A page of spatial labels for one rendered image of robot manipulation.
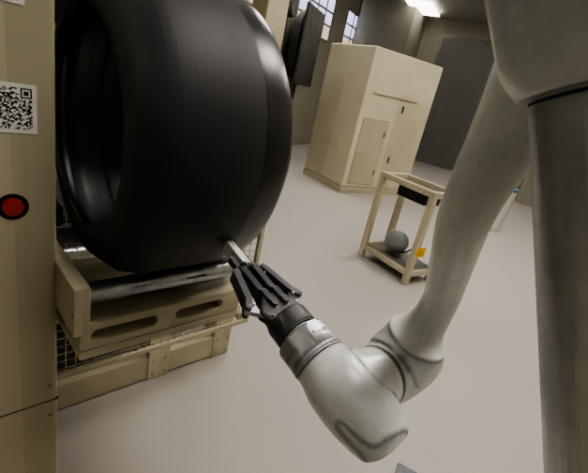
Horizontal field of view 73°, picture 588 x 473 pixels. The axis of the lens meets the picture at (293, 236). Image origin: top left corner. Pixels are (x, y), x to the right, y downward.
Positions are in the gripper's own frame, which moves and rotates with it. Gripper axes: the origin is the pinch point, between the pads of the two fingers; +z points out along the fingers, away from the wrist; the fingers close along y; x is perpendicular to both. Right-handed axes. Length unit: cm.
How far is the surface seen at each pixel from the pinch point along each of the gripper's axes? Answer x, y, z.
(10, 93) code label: -16.9, 31.4, 25.1
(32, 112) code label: -14.6, 28.7, 24.5
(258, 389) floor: 110, -65, 21
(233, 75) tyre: -30.2, 4.6, 10.2
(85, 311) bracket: 12.9, 23.8, 5.7
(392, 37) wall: -27, -852, 633
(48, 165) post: -6.2, 26.6, 22.4
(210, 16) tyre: -36.3, 6.4, 18.1
